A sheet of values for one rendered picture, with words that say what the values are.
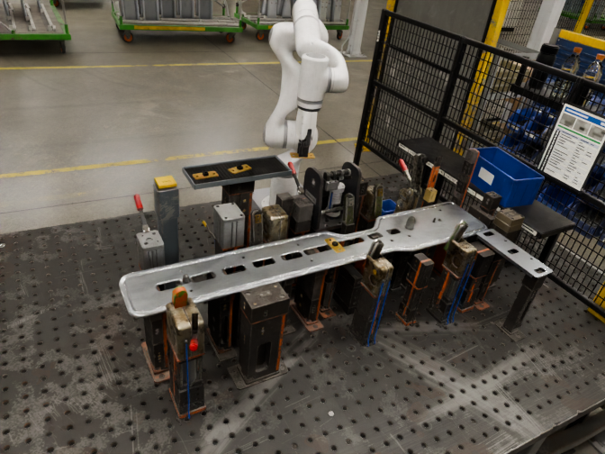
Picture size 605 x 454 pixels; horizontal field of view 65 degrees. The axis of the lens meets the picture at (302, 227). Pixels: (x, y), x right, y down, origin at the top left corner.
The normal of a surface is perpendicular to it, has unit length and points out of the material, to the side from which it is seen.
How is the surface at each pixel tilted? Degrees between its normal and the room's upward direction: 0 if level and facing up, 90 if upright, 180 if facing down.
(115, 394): 0
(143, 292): 0
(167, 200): 90
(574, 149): 90
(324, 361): 0
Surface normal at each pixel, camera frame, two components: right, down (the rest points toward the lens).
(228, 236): 0.48, 0.53
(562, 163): -0.87, 0.18
